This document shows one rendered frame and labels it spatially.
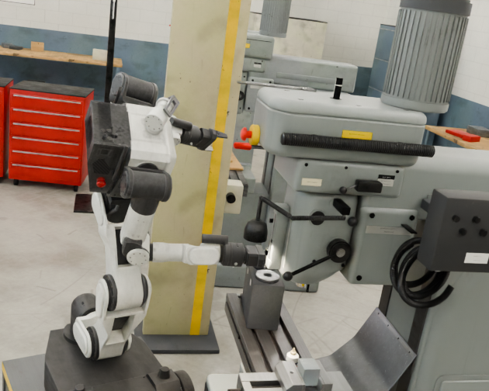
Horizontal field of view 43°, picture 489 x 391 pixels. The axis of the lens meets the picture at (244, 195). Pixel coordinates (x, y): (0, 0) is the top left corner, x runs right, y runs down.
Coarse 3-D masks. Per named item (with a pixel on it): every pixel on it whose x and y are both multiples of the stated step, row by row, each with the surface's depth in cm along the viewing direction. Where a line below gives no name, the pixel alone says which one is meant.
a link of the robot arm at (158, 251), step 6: (144, 240) 216; (144, 246) 214; (150, 246) 218; (156, 246) 218; (162, 246) 219; (168, 246) 220; (174, 246) 220; (180, 246) 220; (150, 252) 217; (156, 252) 217; (162, 252) 218; (168, 252) 218; (174, 252) 219; (180, 252) 219; (150, 258) 218; (156, 258) 218; (162, 258) 218; (168, 258) 219; (174, 258) 220; (180, 258) 220
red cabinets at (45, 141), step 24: (0, 96) 595; (24, 96) 593; (48, 96) 596; (72, 96) 598; (0, 120) 602; (24, 120) 601; (48, 120) 603; (72, 120) 604; (0, 144) 610; (24, 144) 609; (48, 144) 610; (72, 144) 611; (0, 168) 617; (24, 168) 616; (48, 168) 617; (72, 168) 621
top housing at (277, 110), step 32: (288, 96) 171; (320, 96) 179; (352, 96) 189; (288, 128) 167; (320, 128) 168; (352, 128) 170; (384, 128) 172; (416, 128) 174; (352, 160) 174; (384, 160) 176; (416, 160) 179
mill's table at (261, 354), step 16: (240, 304) 248; (240, 320) 236; (288, 320) 241; (240, 336) 229; (256, 336) 231; (272, 336) 230; (288, 336) 234; (240, 352) 227; (256, 352) 216; (272, 352) 217; (304, 352) 220; (256, 368) 207; (272, 368) 208
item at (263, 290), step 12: (252, 276) 231; (264, 276) 229; (276, 276) 231; (252, 288) 225; (264, 288) 226; (276, 288) 226; (252, 300) 227; (264, 300) 227; (276, 300) 228; (252, 312) 228; (264, 312) 229; (276, 312) 229; (252, 324) 230; (264, 324) 231; (276, 324) 231
